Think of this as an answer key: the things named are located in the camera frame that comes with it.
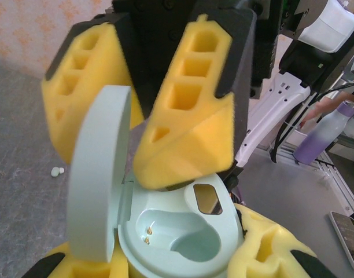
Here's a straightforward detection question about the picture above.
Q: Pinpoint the person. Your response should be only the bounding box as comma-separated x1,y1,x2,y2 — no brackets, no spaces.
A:
298,54,354,130

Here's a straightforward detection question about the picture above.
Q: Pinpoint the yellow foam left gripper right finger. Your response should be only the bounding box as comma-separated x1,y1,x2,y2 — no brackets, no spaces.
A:
227,202,338,278

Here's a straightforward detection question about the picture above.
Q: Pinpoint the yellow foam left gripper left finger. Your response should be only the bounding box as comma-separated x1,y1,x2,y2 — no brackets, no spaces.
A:
26,242,129,278

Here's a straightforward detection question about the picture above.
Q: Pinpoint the purple gradient water bottle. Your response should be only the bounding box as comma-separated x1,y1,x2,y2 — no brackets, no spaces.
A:
294,101,354,164

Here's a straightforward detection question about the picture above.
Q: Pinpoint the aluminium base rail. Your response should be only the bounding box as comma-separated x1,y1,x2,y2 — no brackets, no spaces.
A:
281,143,354,229

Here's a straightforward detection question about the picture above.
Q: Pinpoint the black cable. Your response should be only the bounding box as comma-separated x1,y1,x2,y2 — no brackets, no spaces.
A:
271,83,354,163

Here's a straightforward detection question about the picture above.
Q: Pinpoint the smartphone with white frame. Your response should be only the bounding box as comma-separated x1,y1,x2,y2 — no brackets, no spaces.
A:
329,211,354,272

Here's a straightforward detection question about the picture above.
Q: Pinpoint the mint green earbud charging case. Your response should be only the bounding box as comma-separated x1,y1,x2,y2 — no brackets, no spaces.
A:
66,85,244,278

